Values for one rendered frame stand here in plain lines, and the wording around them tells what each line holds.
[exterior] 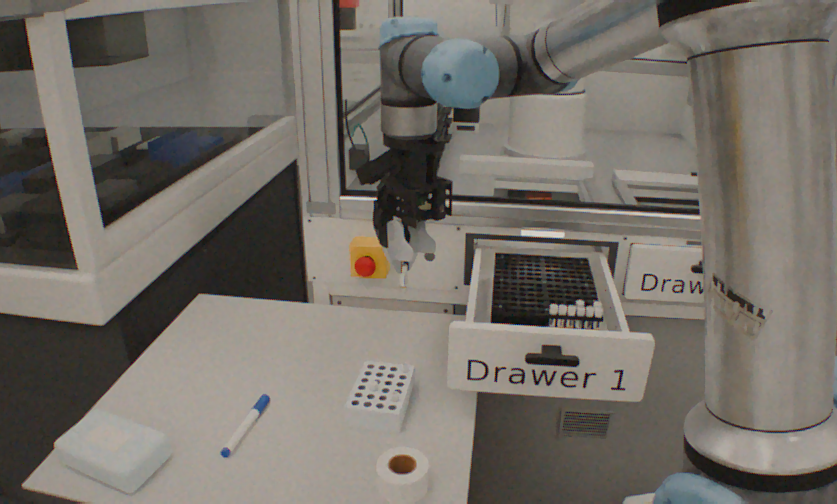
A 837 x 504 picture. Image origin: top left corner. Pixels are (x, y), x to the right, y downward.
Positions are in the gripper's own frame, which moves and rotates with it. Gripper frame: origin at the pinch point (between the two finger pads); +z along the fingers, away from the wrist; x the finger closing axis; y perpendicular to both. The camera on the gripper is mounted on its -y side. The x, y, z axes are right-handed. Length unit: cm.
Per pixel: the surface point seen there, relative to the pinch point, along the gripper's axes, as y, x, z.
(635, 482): 24, 54, 69
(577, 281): 13.6, 28.5, 8.1
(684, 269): 24, 50, 9
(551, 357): 25.2, 5.0, 6.9
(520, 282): 7.1, 20.8, 8.1
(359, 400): 3.3, -11.3, 18.3
